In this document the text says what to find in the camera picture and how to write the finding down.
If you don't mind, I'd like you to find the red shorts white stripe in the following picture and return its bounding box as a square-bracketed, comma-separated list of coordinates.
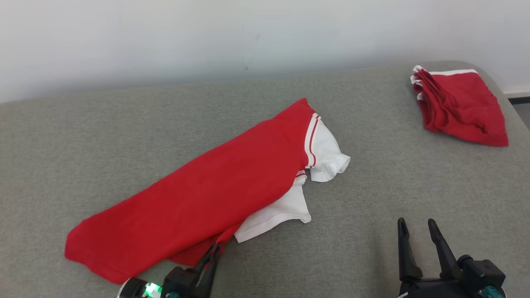
[411, 65, 509, 147]

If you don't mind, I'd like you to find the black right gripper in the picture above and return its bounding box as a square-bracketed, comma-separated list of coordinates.
[397, 218, 468, 298]

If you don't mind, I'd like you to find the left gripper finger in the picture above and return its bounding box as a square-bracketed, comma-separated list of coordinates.
[193, 244, 217, 286]
[198, 245, 222, 298]

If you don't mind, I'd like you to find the red basketball jersey white trim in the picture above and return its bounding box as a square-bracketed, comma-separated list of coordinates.
[64, 98, 351, 285]

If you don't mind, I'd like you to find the white black skirting board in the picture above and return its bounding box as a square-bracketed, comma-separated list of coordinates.
[502, 88, 530, 105]

